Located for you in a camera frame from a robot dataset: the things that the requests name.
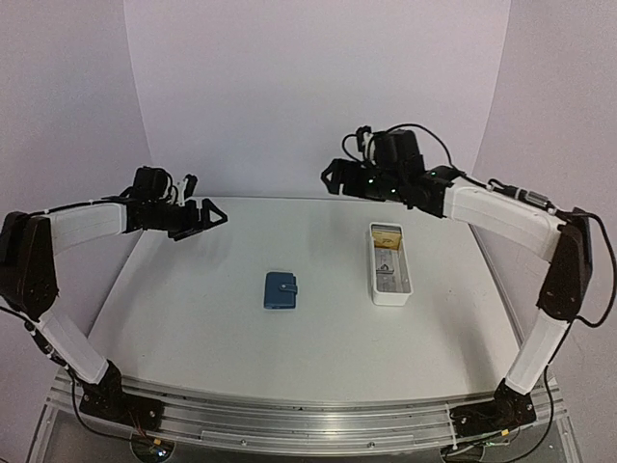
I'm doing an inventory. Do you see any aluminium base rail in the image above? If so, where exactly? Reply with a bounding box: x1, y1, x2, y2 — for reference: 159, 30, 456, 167
28, 371, 579, 462

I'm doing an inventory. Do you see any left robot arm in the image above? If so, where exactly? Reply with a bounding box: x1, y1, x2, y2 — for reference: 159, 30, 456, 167
1, 166, 228, 431

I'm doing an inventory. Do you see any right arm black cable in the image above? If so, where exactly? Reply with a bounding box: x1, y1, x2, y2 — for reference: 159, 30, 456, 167
576, 211, 617, 329

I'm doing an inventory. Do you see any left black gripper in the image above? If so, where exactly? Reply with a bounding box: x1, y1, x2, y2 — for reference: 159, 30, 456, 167
148, 197, 227, 240

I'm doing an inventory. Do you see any gold credit card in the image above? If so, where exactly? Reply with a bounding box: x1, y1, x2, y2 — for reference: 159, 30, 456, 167
371, 230, 402, 251

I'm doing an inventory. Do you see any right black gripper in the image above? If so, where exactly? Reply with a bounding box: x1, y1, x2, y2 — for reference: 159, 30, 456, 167
323, 157, 407, 202

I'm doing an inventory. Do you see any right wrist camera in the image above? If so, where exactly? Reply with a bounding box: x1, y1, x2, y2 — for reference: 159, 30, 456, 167
355, 125, 375, 164

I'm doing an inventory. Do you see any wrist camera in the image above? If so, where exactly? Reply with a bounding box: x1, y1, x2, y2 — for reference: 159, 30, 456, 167
355, 125, 375, 164
169, 174, 198, 204

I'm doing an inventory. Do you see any blue card holder wallet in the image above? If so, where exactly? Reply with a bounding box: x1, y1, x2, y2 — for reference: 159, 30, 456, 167
263, 271, 298, 310

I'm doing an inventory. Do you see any white plastic tray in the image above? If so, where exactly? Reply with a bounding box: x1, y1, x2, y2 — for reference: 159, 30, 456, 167
367, 222, 414, 307

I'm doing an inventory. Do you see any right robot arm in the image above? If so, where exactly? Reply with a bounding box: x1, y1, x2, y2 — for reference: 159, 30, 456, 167
320, 123, 602, 437

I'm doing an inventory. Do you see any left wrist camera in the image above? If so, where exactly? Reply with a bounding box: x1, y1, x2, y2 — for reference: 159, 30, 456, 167
169, 174, 198, 204

